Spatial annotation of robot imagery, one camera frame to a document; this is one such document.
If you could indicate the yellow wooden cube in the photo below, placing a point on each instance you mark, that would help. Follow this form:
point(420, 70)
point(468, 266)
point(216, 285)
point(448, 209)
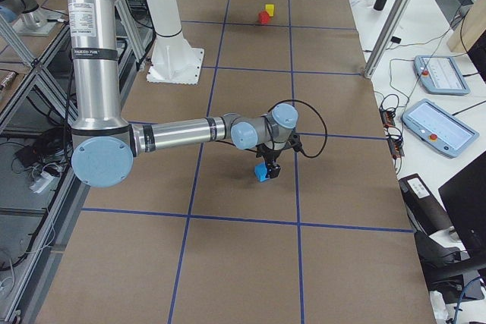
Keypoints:
point(270, 9)

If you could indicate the blue wooden cube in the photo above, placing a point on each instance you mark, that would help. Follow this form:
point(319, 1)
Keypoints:
point(261, 172)

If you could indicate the orange black connector board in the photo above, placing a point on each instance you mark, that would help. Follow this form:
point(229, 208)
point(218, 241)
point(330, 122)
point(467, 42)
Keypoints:
point(393, 133)

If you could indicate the upper teach pendant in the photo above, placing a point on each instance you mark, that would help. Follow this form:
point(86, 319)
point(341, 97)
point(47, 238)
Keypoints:
point(440, 75)

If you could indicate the aluminium frame post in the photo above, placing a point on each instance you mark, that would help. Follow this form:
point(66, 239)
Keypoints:
point(395, 16)

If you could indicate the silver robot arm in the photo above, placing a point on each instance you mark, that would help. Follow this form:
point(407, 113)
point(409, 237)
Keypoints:
point(105, 144)

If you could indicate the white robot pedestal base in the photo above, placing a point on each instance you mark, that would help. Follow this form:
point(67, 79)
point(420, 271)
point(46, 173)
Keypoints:
point(173, 59)

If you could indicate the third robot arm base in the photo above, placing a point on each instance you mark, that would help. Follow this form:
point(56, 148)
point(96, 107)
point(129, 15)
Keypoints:
point(28, 18)

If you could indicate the red wooden cube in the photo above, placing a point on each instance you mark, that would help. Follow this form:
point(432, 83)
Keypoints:
point(264, 18)

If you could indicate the blue tape grid lines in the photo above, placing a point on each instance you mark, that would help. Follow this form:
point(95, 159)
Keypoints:
point(191, 236)

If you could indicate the black box with label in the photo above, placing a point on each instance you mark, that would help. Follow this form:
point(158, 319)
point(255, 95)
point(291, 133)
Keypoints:
point(423, 205)

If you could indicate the lower teach pendant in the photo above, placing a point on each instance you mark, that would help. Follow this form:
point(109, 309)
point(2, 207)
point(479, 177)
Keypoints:
point(439, 129)

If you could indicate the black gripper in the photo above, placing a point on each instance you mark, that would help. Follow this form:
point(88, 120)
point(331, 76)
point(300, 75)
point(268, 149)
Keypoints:
point(270, 157)

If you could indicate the aluminium side frame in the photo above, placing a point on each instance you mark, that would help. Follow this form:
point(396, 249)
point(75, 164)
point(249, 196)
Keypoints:
point(40, 196)

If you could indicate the teach pendant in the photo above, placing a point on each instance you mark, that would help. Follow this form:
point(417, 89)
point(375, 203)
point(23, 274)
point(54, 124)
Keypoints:
point(439, 129)
point(440, 75)

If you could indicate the black computer monitor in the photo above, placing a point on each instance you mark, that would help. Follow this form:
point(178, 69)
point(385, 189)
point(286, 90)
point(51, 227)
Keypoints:
point(463, 197)

